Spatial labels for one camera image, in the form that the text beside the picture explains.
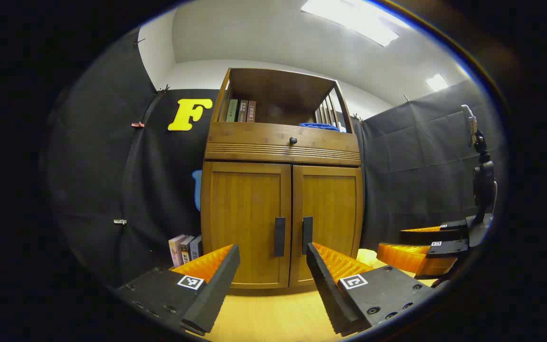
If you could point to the yellow soft object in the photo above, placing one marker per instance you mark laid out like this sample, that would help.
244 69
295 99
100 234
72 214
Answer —
367 259

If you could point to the brown book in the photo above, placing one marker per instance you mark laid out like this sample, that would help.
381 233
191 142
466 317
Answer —
242 111

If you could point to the wooden drawer with black knob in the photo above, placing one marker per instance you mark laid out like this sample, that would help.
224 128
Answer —
254 135

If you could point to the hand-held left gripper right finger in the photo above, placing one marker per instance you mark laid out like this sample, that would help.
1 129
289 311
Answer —
325 289

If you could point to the grey-blue book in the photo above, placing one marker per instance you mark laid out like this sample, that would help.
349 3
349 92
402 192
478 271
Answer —
196 247

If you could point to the large ceiling light panel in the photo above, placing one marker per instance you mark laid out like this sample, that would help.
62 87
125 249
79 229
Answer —
354 21

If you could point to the wooden shoe cabinet door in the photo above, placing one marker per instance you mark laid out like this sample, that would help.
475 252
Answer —
245 209
335 204

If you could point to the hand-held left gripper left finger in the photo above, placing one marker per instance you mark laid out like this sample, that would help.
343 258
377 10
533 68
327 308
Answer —
216 289

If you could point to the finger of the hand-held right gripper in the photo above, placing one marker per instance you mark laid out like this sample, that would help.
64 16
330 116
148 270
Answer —
406 259
425 235

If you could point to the reddish book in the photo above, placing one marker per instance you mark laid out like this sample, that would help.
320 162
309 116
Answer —
251 111

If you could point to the wooden double-door shoe cabinet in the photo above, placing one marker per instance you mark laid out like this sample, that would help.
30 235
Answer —
273 85

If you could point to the black backdrop cloth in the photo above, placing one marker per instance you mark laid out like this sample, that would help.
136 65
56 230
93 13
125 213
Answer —
102 166

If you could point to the green book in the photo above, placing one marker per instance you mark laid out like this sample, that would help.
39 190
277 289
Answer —
231 110

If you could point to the small ceiling light panel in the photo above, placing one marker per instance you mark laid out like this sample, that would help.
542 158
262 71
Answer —
437 82

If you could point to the blue cloth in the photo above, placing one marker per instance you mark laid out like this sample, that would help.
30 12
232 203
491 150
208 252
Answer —
318 126

